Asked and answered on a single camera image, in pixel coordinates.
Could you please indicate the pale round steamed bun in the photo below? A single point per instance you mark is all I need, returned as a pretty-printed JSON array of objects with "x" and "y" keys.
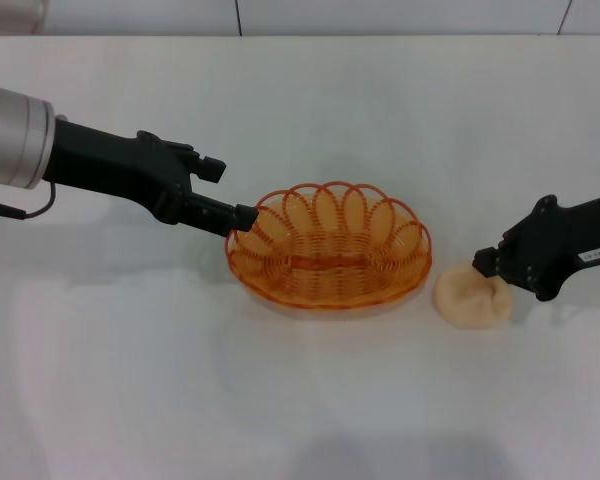
[{"x": 465, "y": 305}]

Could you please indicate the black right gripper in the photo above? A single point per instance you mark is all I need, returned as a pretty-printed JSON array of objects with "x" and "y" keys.
[{"x": 555, "y": 245}]

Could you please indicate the orange woven plastic basket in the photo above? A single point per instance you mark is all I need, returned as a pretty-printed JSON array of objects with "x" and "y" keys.
[{"x": 330, "y": 280}]

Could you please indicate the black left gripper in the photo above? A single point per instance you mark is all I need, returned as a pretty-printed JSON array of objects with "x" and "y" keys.
[{"x": 115, "y": 165}]

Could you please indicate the white tablecloth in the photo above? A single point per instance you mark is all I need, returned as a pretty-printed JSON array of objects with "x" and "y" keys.
[{"x": 300, "y": 390}]

